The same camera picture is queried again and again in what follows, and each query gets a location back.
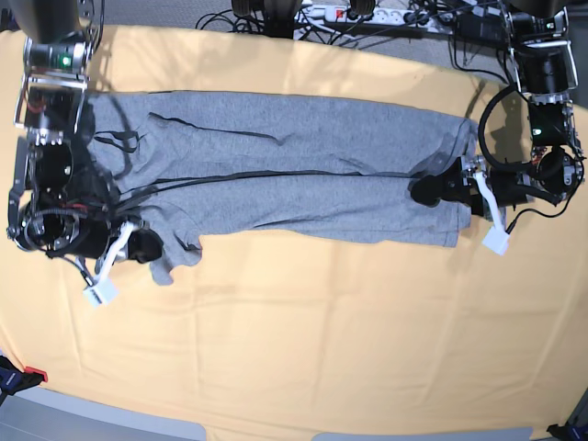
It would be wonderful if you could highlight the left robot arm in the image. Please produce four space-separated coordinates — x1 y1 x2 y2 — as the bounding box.
404 1 585 220

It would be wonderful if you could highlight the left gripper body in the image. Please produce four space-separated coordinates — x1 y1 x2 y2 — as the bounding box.
458 155 535 233

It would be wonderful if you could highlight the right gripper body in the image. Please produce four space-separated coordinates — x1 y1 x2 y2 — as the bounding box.
73 219 149 285

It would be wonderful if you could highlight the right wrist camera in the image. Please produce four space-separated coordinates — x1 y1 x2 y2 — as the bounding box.
83 279 119 307

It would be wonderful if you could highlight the red black clamp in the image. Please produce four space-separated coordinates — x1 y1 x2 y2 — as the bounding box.
1 356 48 401

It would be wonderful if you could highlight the black clamp right corner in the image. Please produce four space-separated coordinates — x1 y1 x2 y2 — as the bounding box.
547 420 587 441

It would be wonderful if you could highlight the grey t-shirt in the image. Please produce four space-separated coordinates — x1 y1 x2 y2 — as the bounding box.
85 92 478 286

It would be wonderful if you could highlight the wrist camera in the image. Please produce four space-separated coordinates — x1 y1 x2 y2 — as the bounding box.
482 226 510 255
83 279 119 307

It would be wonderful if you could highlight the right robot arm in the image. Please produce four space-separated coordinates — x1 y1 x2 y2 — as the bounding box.
2 1 163 287

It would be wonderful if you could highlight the black power adapter box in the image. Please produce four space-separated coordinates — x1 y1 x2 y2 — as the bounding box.
455 14 507 48

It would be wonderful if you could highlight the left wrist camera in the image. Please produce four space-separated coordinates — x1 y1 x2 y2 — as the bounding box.
482 226 510 255

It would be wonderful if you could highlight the black robot base post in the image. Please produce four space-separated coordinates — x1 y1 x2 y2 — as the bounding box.
231 0 302 40

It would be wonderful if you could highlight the yellow table cloth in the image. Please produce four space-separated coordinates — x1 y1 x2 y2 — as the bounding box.
0 25 588 441

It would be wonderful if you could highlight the white power strip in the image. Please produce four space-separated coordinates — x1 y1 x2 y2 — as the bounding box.
295 2 455 35

